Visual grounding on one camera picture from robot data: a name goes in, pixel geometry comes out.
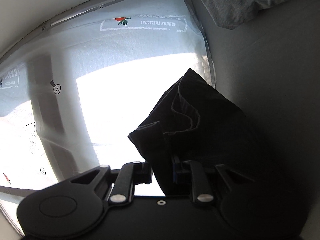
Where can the black cargo pants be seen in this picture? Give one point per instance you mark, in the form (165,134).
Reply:
(193,121)

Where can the translucent printed storage bag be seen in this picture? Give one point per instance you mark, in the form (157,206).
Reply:
(78,85)

